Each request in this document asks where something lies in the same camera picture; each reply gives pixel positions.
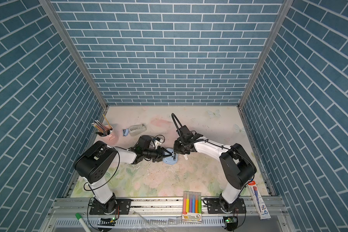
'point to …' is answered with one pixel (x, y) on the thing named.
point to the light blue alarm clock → (171, 160)
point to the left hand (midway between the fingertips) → (172, 157)
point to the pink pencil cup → (109, 135)
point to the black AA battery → (174, 158)
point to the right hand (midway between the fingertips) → (174, 150)
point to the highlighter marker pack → (192, 207)
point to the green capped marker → (79, 217)
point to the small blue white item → (125, 132)
